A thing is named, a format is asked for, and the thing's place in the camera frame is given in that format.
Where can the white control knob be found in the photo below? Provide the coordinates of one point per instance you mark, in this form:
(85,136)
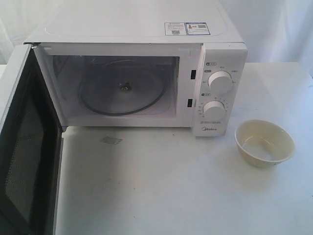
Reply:
(213,111)
(220,82)

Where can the white microwave door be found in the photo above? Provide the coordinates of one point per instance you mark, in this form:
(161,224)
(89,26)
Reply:
(31,146)

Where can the clear tape patch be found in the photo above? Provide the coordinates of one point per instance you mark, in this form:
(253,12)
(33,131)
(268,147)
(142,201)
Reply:
(111,140)

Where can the lower white control knob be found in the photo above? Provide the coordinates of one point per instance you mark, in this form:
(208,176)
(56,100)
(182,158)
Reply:
(213,111)

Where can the cream ceramic bowl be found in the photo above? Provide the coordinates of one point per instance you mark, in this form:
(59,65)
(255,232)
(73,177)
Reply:
(263,144)

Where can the white microwave oven body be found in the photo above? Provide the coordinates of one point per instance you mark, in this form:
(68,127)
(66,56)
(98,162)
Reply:
(85,34)

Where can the blue white warning sticker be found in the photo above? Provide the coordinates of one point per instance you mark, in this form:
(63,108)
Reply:
(186,29)

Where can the upper white control knob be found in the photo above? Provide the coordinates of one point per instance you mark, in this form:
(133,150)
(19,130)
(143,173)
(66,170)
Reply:
(220,82)

